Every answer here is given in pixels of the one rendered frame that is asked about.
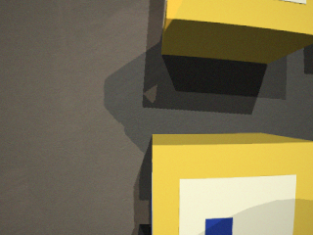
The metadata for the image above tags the yellow butter carton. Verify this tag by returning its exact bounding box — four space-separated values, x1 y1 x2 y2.
151 133 313 235
161 0 313 64

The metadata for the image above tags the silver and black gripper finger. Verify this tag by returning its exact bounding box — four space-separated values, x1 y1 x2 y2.
138 224 152 235

